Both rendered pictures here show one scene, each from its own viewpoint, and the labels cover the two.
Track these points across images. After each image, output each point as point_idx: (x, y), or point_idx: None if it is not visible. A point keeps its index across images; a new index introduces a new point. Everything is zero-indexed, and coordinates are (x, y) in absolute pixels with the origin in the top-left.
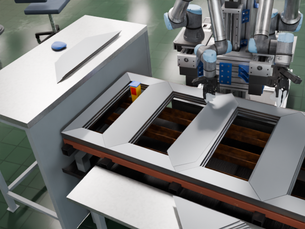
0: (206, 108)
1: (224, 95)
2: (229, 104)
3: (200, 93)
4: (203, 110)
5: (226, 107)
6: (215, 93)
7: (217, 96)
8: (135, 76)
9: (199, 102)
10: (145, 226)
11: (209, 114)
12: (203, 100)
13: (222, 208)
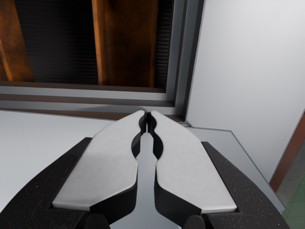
0: (66, 139)
1: (260, 186)
2: (171, 225)
3: (279, 3)
4: (31, 127)
5: (136, 221)
6: (282, 134)
7: (238, 157)
8: None
9: (171, 21)
10: None
11: (16, 171)
12: (181, 61)
13: None
